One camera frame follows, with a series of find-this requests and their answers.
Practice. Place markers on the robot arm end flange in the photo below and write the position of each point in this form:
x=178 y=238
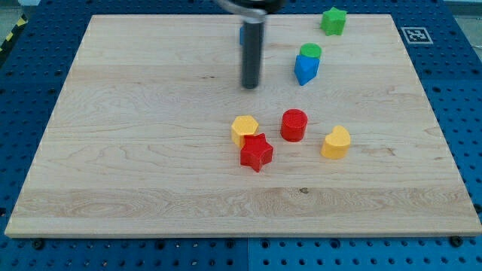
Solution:
x=255 y=10

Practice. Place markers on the blue cube block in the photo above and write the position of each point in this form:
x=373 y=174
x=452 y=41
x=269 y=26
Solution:
x=241 y=35

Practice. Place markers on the yellow hexagon block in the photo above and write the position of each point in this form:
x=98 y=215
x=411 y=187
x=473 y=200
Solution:
x=244 y=125

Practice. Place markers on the red star block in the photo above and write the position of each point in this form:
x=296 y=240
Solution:
x=256 y=152

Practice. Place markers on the red cylinder block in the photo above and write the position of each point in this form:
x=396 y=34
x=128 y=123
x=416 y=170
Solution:
x=294 y=124

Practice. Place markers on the wooden board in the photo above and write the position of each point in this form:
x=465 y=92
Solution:
x=139 y=146

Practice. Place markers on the blue heart block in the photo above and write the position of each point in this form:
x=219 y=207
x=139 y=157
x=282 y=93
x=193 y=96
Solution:
x=305 y=68

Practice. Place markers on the yellow heart block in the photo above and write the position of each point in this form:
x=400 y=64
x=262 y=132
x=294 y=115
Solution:
x=336 y=144

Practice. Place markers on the black cylindrical pointer rod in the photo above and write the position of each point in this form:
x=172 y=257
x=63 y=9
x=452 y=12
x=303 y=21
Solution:
x=251 y=54

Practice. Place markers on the green cylinder block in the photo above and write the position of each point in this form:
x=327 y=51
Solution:
x=311 y=50

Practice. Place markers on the green star block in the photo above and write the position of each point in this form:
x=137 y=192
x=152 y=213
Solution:
x=333 y=21

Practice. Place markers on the white fiducial marker tag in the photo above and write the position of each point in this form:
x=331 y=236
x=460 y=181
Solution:
x=416 y=35

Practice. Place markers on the yellow black hazard tape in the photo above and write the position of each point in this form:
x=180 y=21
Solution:
x=14 y=34

